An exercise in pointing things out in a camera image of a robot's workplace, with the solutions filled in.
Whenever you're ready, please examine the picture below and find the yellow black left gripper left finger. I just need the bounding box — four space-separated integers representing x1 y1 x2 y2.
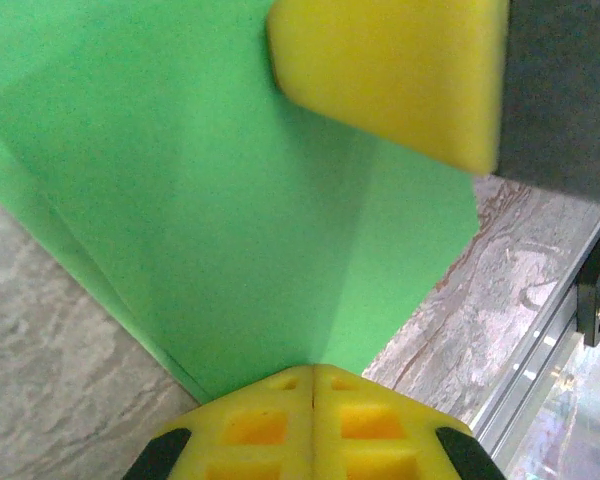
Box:
122 364 315 480

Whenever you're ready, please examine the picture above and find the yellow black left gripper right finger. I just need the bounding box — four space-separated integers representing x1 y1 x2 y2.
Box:
312 363 507 480

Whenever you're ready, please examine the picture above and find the green paper sheet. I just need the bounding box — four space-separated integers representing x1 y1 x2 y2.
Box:
0 0 481 406

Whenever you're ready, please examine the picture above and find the aluminium mounting rail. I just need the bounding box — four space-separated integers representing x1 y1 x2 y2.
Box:
472 209 600 480

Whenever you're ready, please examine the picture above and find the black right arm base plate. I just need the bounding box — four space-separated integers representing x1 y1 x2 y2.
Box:
576 212 600 349

